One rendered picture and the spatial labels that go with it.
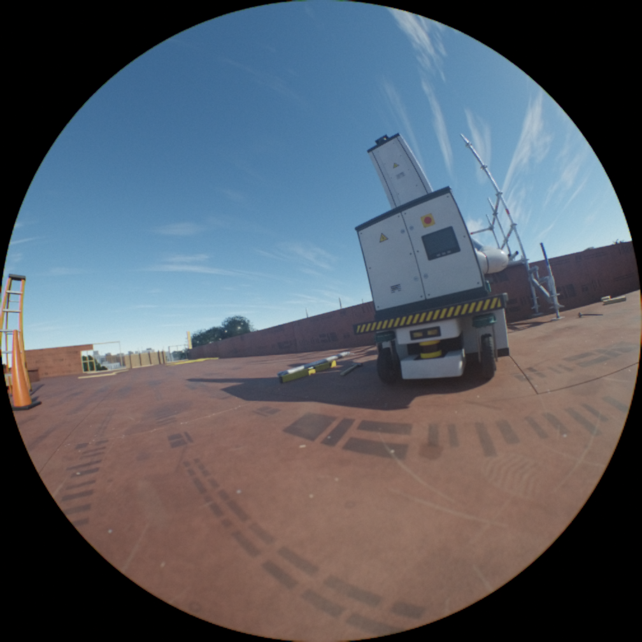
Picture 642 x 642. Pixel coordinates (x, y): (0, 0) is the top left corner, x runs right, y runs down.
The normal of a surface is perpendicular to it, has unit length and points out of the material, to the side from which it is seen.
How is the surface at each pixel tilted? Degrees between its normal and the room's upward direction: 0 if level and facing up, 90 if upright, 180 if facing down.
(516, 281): 90
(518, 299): 90
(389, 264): 90
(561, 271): 90
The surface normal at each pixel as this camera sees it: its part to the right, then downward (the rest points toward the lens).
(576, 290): -0.64, 0.06
